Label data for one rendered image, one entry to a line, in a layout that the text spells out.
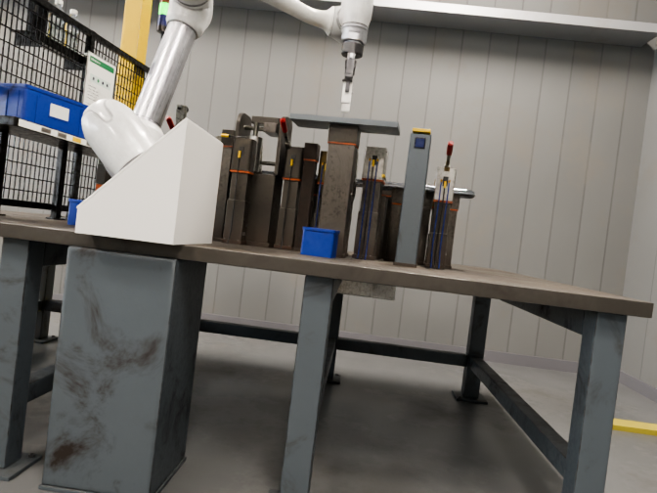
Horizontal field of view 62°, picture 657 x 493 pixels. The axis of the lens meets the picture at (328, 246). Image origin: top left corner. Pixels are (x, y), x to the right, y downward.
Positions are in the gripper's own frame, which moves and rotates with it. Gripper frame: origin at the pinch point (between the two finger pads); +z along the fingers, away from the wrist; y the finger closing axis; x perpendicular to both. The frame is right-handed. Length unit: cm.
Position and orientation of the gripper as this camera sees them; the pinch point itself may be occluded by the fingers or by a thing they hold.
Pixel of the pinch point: (345, 104)
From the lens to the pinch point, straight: 195.0
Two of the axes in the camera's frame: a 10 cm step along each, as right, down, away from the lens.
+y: -0.2, 0.2, -10.0
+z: -1.2, 9.9, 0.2
